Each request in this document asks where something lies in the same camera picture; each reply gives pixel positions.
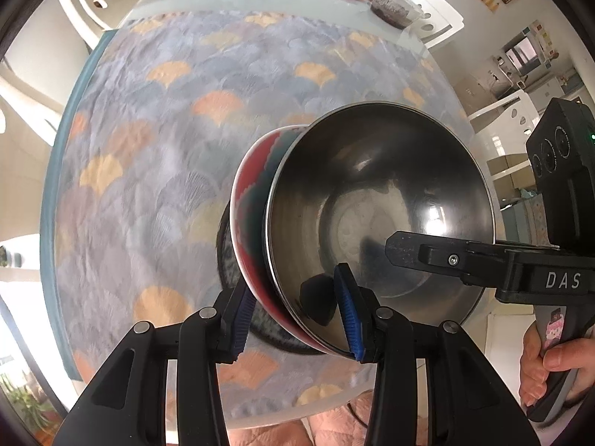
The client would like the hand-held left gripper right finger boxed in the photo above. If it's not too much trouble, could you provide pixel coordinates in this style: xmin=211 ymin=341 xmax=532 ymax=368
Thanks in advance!
xmin=335 ymin=262 xmax=542 ymax=446

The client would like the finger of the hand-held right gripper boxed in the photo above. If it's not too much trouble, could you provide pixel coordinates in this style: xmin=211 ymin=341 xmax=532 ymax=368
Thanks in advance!
xmin=385 ymin=231 xmax=512 ymax=290

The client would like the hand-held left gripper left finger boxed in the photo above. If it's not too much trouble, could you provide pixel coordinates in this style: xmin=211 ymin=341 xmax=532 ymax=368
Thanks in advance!
xmin=53 ymin=283 xmax=255 ymax=446

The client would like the blue floral ceramic plate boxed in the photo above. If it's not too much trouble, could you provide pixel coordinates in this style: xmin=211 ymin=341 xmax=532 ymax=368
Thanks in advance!
xmin=216 ymin=202 xmax=335 ymax=356

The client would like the blue steel bowl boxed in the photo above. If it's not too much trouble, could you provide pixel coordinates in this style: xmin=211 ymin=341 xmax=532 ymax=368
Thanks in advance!
xmin=251 ymin=102 xmax=497 ymax=358

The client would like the person's right hand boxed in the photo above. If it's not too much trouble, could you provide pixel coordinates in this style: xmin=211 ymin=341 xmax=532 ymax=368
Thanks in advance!
xmin=518 ymin=320 xmax=595 ymax=408

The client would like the white chair with oval holes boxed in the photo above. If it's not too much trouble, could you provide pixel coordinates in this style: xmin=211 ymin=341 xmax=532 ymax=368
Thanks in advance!
xmin=467 ymin=90 xmax=542 ymax=159
xmin=0 ymin=53 xmax=70 ymax=159
xmin=56 ymin=0 xmax=156 ymax=49
xmin=400 ymin=0 xmax=466 ymax=49

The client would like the green potted plant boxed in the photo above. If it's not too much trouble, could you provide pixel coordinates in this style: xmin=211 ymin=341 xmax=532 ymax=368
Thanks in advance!
xmin=0 ymin=372 xmax=53 ymax=430

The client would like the dark snack tub in plastic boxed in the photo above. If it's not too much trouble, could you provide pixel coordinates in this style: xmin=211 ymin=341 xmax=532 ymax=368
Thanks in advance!
xmin=365 ymin=0 xmax=417 ymax=29

